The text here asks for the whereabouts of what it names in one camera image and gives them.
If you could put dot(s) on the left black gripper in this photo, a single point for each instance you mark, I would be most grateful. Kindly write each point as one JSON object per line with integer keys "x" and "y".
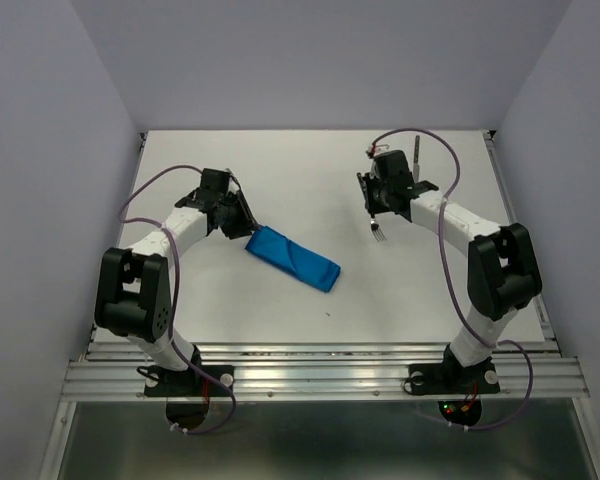
{"x": 246, "y": 221}

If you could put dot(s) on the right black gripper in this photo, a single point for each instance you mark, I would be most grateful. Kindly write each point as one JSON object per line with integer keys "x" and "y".
{"x": 374, "y": 207}

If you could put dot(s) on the steel fork black handle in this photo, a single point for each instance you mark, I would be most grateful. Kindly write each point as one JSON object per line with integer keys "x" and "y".
{"x": 376, "y": 229}

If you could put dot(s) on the blue cloth napkin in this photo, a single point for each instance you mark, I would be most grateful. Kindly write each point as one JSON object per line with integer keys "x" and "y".
{"x": 302, "y": 264}

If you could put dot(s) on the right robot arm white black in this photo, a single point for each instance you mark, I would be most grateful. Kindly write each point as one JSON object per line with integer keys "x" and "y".
{"x": 503, "y": 276}

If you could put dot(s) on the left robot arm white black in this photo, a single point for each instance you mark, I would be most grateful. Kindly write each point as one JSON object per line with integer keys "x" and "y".
{"x": 138, "y": 286}

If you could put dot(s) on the steel knife black handle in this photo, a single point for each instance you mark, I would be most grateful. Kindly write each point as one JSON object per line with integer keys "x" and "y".
{"x": 416, "y": 155}

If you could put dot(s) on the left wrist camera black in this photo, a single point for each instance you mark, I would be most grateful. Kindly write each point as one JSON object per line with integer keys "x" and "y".
{"x": 214, "y": 184}

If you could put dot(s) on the aluminium front rail frame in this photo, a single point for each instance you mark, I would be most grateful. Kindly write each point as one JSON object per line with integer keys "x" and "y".
{"x": 319, "y": 372}

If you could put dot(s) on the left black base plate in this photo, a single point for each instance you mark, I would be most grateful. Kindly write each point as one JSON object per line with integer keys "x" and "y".
{"x": 162, "y": 383}

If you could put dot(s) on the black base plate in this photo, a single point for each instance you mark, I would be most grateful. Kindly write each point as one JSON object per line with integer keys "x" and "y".
{"x": 428, "y": 379}
{"x": 162, "y": 383}

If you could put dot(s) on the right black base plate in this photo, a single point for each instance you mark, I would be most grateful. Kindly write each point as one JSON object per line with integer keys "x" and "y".
{"x": 428, "y": 379}

